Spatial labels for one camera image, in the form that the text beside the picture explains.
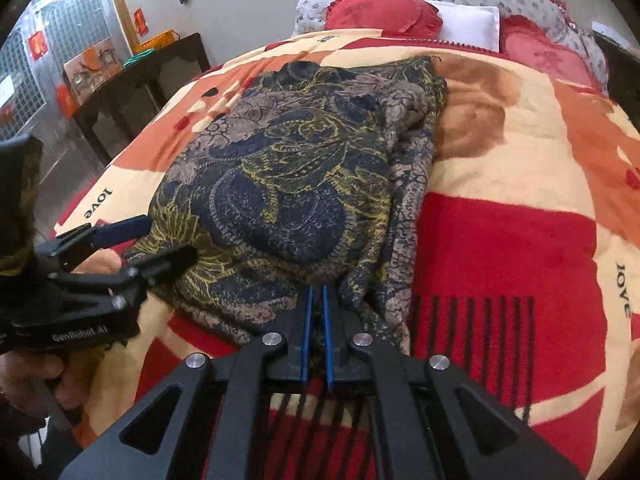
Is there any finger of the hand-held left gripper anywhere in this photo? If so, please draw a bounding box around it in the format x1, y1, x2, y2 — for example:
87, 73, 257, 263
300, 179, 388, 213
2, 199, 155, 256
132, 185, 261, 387
49, 244, 200, 312
34, 215, 154, 275

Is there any wooden door frame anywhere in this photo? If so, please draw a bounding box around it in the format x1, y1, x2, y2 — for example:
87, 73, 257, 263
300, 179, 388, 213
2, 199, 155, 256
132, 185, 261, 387
104, 0, 142, 54

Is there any green plastic item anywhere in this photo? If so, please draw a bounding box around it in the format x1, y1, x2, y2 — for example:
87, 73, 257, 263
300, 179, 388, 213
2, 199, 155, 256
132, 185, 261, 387
123, 49, 154, 69

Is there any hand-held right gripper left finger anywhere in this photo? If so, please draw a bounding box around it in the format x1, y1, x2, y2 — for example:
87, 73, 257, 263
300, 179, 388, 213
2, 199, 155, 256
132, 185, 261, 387
59, 285, 315, 480

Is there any red window paper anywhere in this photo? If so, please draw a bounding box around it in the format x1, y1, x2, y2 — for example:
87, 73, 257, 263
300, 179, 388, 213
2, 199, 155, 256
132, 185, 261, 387
56, 84, 79, 117
28, 29, 49, 59

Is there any white pillow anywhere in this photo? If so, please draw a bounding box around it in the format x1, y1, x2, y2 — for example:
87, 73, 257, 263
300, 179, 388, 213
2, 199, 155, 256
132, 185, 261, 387
427, 0, 502, 53

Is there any floral pillow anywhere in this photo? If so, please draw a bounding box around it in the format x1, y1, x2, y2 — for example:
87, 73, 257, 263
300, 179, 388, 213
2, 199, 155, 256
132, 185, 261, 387
295, 0, 347, 37

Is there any orange cream printed blanket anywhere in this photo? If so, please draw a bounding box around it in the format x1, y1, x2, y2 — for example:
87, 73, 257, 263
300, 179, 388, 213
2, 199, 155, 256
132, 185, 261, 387
55, 27, 640, 480

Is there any red bedsheet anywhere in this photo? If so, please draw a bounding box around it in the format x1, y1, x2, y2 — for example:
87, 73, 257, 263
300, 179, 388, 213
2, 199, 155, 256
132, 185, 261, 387
54, 177, 103, 241

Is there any orange plastic basket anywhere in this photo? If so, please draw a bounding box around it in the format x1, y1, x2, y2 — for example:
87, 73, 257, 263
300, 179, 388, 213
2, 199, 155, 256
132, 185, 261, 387
131, 31, 177, 54

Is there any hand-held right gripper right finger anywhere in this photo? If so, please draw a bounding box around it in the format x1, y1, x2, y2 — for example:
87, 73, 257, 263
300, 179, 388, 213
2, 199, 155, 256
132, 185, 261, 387
321, 285, 587, 480

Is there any dark wooden side table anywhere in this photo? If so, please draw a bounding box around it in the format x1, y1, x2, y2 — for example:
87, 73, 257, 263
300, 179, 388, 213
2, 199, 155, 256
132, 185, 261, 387
71, 33, 212, 167

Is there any printed cardboard box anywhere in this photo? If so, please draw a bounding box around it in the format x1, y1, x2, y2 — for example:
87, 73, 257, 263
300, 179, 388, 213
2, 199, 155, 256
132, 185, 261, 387
63, 45, 124, 107

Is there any red heart pillow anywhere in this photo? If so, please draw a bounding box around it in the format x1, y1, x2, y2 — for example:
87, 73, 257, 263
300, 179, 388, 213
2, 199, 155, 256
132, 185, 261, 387
499, 14, 599, 94
324, 0, 444, 39

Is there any dark wooden headboard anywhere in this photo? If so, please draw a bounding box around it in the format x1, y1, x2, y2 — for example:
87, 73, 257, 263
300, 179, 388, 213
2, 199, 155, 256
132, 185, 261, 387
591, 29, 640, 128

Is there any person's left hand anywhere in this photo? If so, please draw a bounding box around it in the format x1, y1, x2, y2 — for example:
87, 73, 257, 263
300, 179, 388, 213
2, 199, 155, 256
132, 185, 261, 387
0, 349, 68, 418

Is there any brown navy floral garment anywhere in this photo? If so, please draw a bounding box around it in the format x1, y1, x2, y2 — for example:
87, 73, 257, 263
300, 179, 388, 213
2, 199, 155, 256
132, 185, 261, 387
122, 55, 448, 356

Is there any lattice window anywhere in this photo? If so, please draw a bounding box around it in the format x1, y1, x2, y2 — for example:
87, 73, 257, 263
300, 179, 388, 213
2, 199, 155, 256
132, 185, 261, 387
0, 0, 122, 142

